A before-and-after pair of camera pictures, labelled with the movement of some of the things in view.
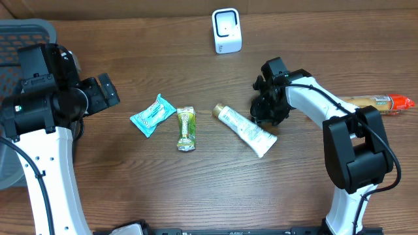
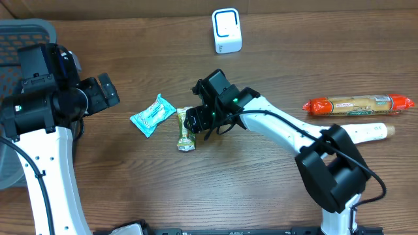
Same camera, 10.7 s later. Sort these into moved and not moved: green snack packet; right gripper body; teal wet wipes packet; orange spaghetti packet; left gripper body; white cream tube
Moved: right gripper body; white cream tube
Not moved: left gripper body; teal wet wipes packet; orange spaghetti packet; green snack packet
